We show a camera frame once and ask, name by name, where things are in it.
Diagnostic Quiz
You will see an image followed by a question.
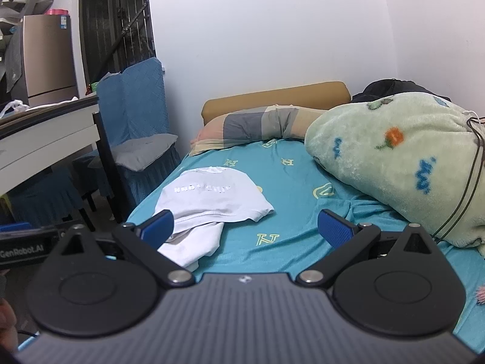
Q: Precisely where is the white plastic bag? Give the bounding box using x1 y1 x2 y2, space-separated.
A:
0 99 30 120

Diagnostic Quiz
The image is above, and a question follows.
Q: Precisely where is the green fleece blanket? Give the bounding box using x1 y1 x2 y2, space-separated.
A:
305 93 485 257

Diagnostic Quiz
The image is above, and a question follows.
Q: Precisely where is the grey seat cushion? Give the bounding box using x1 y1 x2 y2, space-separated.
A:
87 133 179 173

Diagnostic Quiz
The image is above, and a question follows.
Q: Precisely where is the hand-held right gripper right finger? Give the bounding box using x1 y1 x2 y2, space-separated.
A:
296 208 451 287

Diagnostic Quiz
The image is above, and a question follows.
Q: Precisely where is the bed with teal printed sheet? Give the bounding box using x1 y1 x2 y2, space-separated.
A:
125 138 485 354

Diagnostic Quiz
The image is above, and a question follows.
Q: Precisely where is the dark window grille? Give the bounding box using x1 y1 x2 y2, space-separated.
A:
77 0 157 85

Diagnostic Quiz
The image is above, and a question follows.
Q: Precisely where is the blue covered chair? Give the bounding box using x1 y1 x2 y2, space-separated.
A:
8 155 100 229
95 58 183 214

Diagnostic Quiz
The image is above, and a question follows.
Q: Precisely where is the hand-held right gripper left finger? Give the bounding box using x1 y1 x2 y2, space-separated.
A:
43 209 196 287

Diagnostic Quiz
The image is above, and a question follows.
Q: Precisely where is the black cable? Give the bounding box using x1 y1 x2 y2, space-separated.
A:
432 116 485 241

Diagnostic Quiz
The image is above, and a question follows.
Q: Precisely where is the white table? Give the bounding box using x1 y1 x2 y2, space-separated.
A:
0 94 126 225

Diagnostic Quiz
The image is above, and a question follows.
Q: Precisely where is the plaid pillow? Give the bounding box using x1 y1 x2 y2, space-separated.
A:
189 104 331 157

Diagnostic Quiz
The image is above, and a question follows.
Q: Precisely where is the person's left hand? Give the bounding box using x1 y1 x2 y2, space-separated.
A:
0 300 18 354

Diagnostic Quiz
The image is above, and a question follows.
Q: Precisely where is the dark cloth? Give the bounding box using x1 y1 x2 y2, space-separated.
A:
350 78 452 104

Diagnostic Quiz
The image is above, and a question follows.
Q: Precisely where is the tan padded headboard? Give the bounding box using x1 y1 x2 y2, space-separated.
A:
201 81 351 126

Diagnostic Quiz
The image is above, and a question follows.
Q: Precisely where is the white shirt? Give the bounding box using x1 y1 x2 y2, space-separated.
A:
155 166 276 272

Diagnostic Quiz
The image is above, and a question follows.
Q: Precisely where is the grey hanging cloth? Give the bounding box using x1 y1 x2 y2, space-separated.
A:
4 26 28 94

